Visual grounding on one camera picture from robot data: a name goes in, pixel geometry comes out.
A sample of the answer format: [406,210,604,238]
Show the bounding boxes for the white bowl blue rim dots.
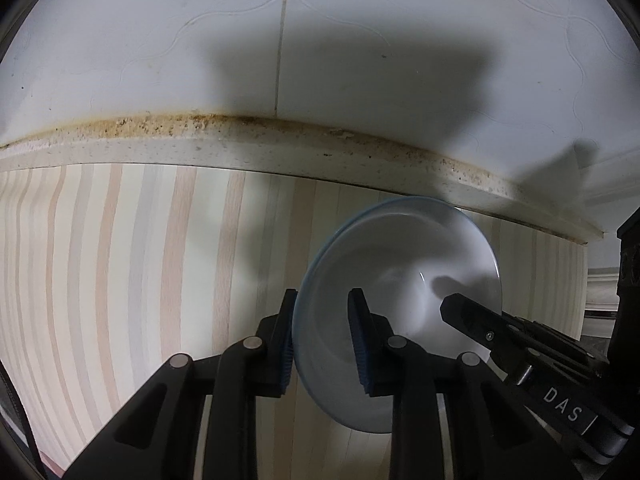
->
[293,197,502,434]

